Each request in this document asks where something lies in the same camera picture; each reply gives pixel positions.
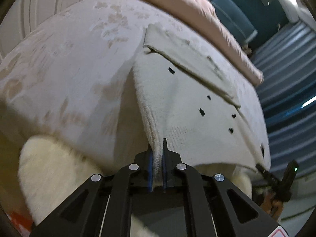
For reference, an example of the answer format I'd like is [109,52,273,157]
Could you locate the cream knitted cardigan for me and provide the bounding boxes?
[132,24,271,195]

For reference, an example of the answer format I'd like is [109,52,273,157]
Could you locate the right hand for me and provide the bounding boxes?
[256,189,284,221]

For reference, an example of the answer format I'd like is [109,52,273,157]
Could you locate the white fluffy rug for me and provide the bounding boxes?
[18,135,252,225]

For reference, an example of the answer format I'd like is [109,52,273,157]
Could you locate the blue grey striped curtain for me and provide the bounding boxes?
[251,22,315,177]

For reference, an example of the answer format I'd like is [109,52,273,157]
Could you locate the floral pink bedspread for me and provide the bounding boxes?
[0,0,272,176]

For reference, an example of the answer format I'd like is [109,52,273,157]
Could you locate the teal upholstered headboard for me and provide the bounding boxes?
[209,0,289,49]

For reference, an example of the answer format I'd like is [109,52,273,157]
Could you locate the white panelled wardrobe doors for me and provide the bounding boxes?
[1,0,82,59]

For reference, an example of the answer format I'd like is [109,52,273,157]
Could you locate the pink folded duvet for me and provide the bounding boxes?
[113,0,265,87]

